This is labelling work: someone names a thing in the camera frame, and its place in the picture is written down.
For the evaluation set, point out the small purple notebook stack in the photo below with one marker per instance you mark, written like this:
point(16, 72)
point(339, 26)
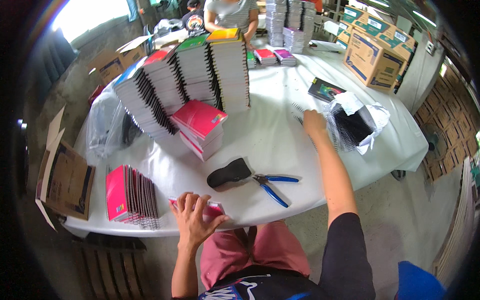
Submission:
point(285, 57)

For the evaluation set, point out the black spiral binding coil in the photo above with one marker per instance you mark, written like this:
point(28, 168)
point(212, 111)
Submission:
point(300, 120)
point(298, 107)

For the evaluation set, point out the open flat cardboard carton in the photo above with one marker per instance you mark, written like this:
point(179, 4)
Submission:
point(65, 183)

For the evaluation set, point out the black fabric pouch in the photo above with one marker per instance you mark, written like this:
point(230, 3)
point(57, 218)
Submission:
point(228, 173)

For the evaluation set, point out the tall notebook stack orange cover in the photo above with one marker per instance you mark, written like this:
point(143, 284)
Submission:
point(229, 71)

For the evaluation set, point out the white paper bundle of coils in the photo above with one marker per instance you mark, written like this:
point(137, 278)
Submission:
point(352, 122)

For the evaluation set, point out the heap of cardboard cartons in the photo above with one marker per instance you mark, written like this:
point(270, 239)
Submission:
point(378, 28)

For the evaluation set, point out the person's legs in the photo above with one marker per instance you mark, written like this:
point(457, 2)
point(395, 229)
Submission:
point(262, 247)

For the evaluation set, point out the person's left hand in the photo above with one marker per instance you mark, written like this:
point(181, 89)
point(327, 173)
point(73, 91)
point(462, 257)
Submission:
point(192, 225)

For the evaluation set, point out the tall notebook stack green cover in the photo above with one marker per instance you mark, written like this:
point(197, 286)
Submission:
point(197, 71)

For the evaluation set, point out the open brown cardboard carton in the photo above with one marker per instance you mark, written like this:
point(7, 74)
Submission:
point(116, 62)

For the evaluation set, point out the clear plastic bag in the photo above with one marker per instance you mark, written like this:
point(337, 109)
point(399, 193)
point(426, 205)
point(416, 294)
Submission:
point(107, 123)

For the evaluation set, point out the single pink spiral notebook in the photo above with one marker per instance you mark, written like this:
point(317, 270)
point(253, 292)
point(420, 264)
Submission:
point(213, 210)

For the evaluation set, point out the wall of flat brown cartons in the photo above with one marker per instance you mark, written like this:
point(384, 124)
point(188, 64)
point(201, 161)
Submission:
point(450, 123)

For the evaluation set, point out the large cardboard carton blue print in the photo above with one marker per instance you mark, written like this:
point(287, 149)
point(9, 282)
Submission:
point(373, 60)

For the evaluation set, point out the white table cloth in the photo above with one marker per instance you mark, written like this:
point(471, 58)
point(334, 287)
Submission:
point(270, 142)

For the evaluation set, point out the tall notebook stack blue cover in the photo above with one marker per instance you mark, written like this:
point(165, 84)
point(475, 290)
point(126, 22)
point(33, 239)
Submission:
point(142, 103)

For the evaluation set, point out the row of pink notebooks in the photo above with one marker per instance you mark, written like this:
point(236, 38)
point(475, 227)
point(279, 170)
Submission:
point(129, 197)

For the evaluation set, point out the blue plastic stool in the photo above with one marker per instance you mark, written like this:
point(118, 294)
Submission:
point(418, 281)

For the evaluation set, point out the small green notebook stack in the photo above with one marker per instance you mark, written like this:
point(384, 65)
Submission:
point(251, 60)

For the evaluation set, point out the small pink notebook stack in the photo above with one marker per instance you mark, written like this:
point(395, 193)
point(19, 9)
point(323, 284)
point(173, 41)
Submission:
point(265, 56)

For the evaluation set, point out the person's right fingers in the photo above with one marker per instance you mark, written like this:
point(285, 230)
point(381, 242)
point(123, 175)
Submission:
point(309, 115)

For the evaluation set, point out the black notebook colourful print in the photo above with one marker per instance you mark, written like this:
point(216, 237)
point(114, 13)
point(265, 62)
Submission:
point(324, 90)

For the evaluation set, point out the dark wooden bench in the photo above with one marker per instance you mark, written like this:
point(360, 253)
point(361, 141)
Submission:
point(108, 266)

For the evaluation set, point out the person's body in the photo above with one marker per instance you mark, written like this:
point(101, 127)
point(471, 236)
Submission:
point(348, 258)

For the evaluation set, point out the person's right hand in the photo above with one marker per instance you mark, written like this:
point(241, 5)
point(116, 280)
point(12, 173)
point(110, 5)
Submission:
point(315, 123)

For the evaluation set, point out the stack of white boards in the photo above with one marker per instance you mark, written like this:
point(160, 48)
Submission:
point(459, 228)

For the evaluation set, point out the low stack of pink notebooks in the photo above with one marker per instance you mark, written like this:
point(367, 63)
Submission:
point(200, 125)

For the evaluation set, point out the tall notebook stack red cover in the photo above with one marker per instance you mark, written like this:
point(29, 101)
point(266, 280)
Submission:
point(165, 80)

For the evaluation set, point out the distant stacks of grey notebooks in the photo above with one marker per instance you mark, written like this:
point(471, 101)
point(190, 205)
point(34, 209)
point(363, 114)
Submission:
point(288, 24)

